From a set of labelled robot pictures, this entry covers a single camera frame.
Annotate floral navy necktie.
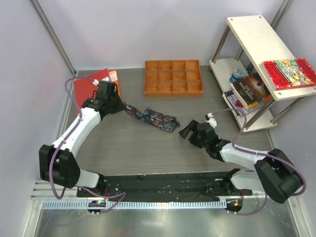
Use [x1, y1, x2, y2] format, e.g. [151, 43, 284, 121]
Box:
[124, 103, 181, 133]

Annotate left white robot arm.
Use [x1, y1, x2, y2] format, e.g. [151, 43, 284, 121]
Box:
[39, 80, 124, 197]

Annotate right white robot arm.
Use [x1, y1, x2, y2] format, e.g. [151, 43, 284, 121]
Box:
[179, 114, 306, 203]

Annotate red folder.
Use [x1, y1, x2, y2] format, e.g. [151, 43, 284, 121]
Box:
[74, 69, 109, 108]

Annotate orange notebook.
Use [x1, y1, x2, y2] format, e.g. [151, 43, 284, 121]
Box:
[109, 70, 121, 97]

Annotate bottom stacked books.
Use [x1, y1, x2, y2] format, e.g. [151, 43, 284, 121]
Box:
[223, 90, 272, 114]

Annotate orange wooden compartment tray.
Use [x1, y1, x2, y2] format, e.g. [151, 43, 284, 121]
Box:
[144, 59, 204, 98]

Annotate dark brown book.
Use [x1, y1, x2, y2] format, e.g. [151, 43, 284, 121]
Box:
[231, 73, 272, 108]

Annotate white two-tier shelf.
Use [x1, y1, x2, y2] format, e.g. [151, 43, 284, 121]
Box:
[209, 15, 316, 132]

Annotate blue lidded jar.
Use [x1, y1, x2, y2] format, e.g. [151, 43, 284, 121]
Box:
[229, 68, 247, 83]

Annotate red colourful book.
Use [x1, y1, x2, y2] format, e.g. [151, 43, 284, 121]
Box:
[263, 58, 316, 90]

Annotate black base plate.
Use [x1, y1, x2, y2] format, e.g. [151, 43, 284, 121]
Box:
[92, 171, 253, 202]

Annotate slotted white cable duct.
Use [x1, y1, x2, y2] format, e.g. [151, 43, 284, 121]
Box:
[41, 199, 227, 210]

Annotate left aluminium frame post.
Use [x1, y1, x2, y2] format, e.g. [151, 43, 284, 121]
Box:
[29, 0, 77, 76]

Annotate aluminium frame post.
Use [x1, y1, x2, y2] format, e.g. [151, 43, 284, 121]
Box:
[270, 0, 294, 30]
[29, 0, 77, 76]

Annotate aluminium rail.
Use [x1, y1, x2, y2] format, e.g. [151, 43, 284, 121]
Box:
[31, 180, 78, 200]

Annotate right aluminium frame post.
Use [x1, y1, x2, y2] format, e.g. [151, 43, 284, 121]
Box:
[270, 0, 294, 30]

